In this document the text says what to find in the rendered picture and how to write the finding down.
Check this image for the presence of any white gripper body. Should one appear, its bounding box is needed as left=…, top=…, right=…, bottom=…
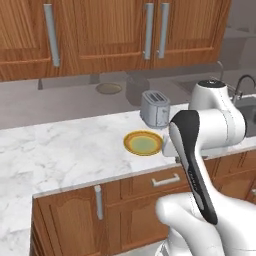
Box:
left=161, top=131, right=179, bottom=160

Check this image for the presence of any yellow green plate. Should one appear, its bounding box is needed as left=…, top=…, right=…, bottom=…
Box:
left=122, top=129, right=165, bottom=157

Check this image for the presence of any silver toaster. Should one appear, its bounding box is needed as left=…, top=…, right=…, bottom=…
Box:
left=139, top=89, right=172, bottom=130

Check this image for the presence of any wooden drawer front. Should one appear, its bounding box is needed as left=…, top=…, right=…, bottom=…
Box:
left=119, top=165, right=192, bottom=201

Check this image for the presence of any wooden base cupboard door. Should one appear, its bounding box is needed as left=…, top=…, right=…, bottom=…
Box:
left=105, top=190, right=194, bottom=256
left=32, top=185, right=109, bottom=256
left=203, top=149, right=256, bottom=205

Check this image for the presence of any grey round disc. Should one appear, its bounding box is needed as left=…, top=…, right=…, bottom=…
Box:
left=95, top=82, right=123, bottom=96

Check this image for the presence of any steel sink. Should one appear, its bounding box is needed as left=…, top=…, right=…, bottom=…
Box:
left=237, top=103, right=256, bottom=138

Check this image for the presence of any dark curved tap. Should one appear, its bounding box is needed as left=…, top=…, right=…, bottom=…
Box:
left=232, top=74, right=256, bottom=105

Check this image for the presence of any grey drawer handle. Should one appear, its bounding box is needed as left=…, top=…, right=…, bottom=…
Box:
left=151, top=172, right=182, bottom=188

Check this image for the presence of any grey base cupboard handle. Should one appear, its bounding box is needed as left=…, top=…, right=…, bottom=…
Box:
left=93, top=184, right=105, bottom=221

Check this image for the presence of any wooden wall cupboard door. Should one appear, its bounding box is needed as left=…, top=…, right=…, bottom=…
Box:
left=66, top=0, right=156, bottom=75
left=153, top=0, right=233, bottom=70
left=0, top=0, right=69, bottom=83

